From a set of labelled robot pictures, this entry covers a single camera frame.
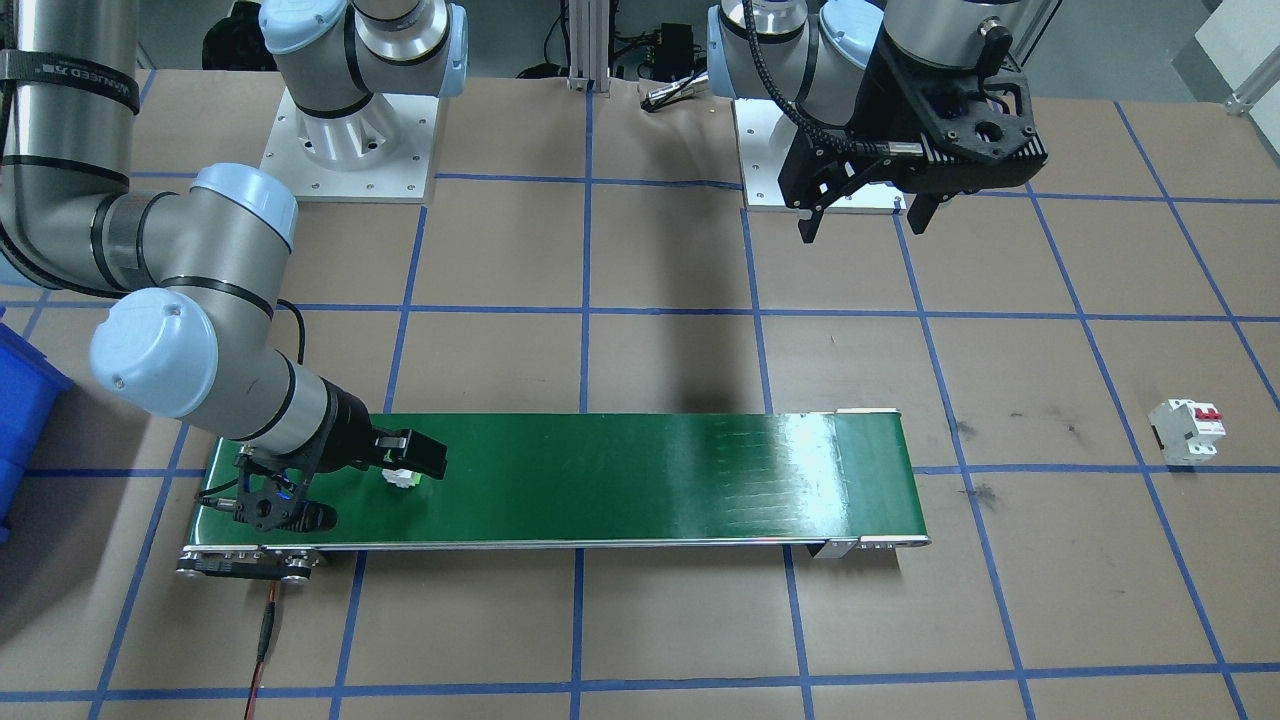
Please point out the small white push button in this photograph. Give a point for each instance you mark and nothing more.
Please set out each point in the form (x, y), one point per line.
(400, 478)

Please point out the green conveyor belt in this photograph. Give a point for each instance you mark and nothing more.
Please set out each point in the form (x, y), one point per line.
(600, 480)

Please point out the small black electronics box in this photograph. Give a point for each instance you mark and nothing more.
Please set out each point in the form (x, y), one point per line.
(676, 45)

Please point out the blue plastic bin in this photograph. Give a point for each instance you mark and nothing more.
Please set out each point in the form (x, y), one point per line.
(25, 420)

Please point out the white circuit breaker red switches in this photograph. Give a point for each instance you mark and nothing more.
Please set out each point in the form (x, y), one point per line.
(1185, 430)

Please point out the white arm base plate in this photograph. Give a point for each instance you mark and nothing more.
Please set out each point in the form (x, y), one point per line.
(760, 170)
(400, 150)

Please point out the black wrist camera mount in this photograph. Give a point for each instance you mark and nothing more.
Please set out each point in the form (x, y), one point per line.
(265, 505)
(985, 160)

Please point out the aluminium frame post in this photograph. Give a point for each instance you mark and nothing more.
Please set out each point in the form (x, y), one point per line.
(588, 50)

